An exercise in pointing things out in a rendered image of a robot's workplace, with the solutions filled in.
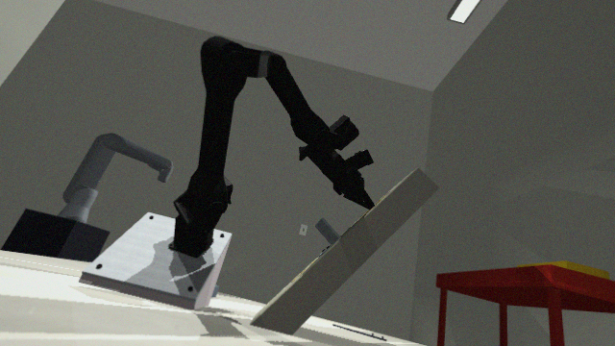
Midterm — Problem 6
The beige flat panel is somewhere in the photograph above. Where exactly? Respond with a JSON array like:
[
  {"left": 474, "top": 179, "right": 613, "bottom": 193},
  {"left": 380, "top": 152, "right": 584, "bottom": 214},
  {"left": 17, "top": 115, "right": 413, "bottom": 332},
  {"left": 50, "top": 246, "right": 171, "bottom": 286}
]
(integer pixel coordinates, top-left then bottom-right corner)
[{"left": 250, "top": 167, "right": 439, "bottom": 335}]

